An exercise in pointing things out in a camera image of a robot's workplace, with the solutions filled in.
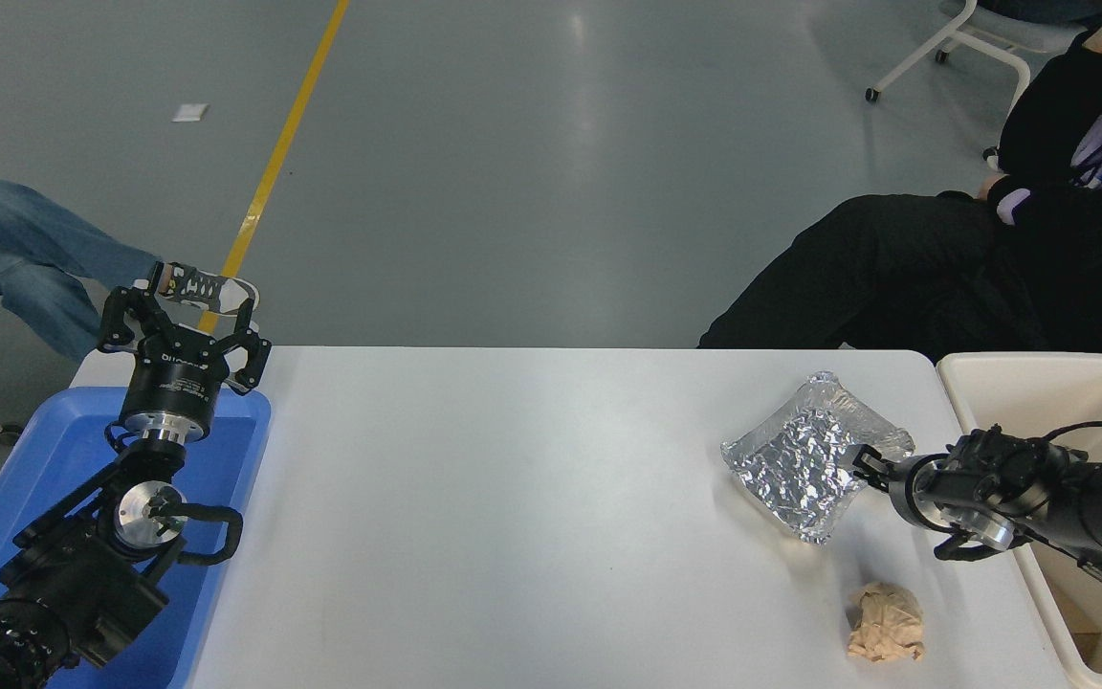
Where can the person's hand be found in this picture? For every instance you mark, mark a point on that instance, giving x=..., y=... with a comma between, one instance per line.
x=991, y=185

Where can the seated person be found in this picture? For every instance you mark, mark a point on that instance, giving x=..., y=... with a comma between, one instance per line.
x=15, y=239

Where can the crumpled tan paper ball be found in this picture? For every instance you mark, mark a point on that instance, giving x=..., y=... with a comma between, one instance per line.
x=888, y=624

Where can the white wheeled chair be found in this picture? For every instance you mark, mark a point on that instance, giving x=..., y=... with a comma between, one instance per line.
x=1020, y=29

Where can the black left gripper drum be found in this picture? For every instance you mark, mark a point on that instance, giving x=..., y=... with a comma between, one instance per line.
x=178, y=383

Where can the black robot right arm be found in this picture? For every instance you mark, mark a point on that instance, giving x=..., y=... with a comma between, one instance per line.
x=1068, y=498

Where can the white paper scrap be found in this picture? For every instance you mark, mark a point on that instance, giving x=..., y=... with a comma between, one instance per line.
x=190, y=113

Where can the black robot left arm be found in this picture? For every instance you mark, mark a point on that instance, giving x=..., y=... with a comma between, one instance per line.
x=73, y=584

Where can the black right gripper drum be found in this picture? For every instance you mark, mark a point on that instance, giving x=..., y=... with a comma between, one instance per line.
x=924, y=493

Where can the large pale plastic bin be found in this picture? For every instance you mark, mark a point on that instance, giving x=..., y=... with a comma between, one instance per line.
x=1020, y=392

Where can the blue plastic tray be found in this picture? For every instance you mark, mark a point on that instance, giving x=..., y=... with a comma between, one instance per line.
x=54, y=459

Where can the crinkled silver foil tray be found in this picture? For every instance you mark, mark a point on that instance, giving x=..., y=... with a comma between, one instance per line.
x=790, y=469

